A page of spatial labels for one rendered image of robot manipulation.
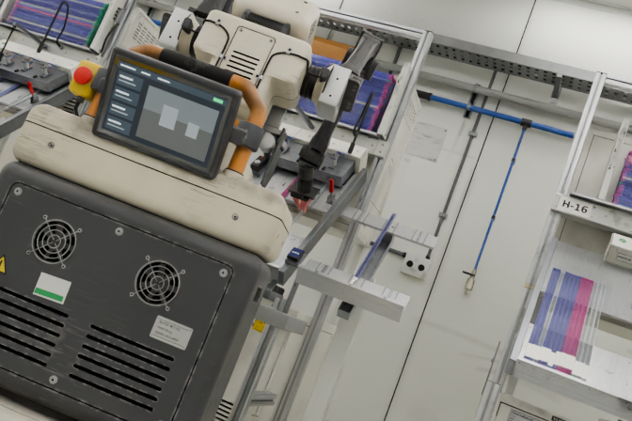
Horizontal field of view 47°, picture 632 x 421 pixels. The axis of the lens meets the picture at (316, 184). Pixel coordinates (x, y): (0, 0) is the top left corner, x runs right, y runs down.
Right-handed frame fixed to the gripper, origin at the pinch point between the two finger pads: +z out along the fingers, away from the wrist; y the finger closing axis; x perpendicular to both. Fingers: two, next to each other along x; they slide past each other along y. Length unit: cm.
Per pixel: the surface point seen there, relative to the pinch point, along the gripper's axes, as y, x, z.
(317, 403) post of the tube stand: -34, 52, 32
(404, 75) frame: -12, -64, -33
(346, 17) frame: 24, -85, -43
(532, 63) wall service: -44, -210, 5
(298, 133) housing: 20.9, -36.7, -8.4
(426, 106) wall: 11, -201, 46
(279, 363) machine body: -10, 32, 45
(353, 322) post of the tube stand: -35.5, 32.0, 12.6
